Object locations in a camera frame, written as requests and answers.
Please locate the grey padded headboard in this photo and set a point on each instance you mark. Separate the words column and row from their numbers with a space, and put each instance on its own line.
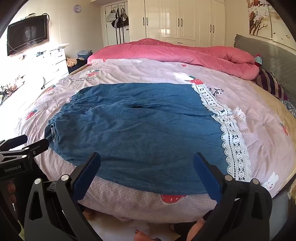
column 266, row 53

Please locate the black wall television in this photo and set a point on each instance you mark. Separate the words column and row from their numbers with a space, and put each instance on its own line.
column 26, row 34

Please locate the round wall clock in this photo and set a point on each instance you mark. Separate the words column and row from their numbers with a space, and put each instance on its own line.
column 77, row 8

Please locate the floral wall painting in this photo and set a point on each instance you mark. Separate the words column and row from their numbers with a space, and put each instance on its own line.
column 256, row 18

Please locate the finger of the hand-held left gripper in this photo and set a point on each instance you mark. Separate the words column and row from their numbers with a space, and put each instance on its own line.
column 13, row 141
column 38, row 147

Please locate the folded blue clothes pile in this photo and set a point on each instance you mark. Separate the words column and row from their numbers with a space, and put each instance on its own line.
column 84, row 54

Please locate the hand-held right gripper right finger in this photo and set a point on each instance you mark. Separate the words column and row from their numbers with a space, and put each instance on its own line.
column 205, row 172

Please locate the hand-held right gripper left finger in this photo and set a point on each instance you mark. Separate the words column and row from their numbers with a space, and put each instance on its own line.
column 89, row 170

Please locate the black striped hanging bag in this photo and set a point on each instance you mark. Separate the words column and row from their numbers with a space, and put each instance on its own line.
column 117, row 19

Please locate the white dresser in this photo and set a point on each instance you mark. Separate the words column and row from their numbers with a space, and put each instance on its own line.
column 56, row 62

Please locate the pink comforter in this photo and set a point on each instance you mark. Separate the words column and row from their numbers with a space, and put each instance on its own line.
column 173, row 52

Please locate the person's bare foot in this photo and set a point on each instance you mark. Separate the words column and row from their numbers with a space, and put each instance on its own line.
column 144, row 235

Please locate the pink strawberry printed quilt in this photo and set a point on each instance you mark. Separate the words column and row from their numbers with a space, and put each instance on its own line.
column 150, row 69

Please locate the white wardrobe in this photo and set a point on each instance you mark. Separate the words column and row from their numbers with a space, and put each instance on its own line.
column 185, row 18

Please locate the striped pillow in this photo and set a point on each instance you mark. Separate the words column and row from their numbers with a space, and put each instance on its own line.
column 270, row 83

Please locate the white door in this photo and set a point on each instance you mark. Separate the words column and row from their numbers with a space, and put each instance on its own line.
column 105, row 32

